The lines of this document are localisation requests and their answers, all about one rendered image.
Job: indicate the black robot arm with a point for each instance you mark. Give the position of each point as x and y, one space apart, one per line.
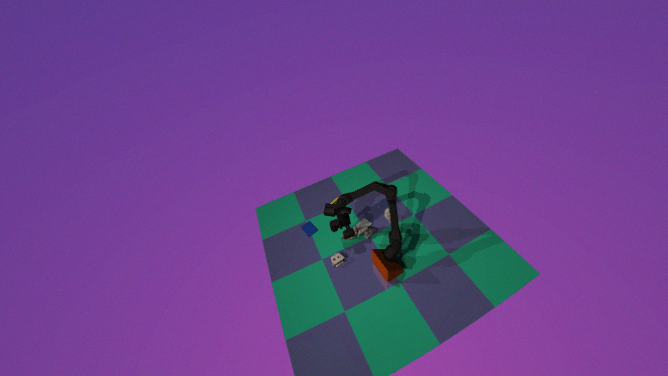
395 237

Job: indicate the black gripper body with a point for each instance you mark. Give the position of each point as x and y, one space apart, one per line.
349 233

